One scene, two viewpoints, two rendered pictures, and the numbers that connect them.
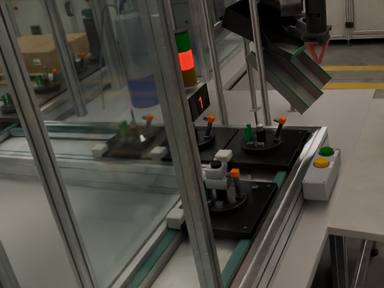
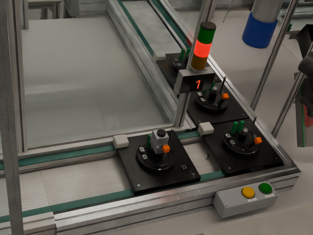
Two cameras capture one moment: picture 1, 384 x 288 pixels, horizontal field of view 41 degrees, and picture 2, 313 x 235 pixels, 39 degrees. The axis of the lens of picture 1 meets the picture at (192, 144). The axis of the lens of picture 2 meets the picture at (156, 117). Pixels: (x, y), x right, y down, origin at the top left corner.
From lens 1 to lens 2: 0.73 m
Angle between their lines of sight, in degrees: 30
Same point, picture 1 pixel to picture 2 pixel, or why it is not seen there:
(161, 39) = not seen: outside the picture
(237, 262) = (107, 200)
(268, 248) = (129, 210)
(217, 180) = (154, 143)
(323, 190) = (222, 210)
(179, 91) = (6, 94)
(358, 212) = not seen: outside the picture
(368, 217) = not seen: outside the picture
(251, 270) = (102, 211)
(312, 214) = (209, 217)
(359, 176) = (279, 224)
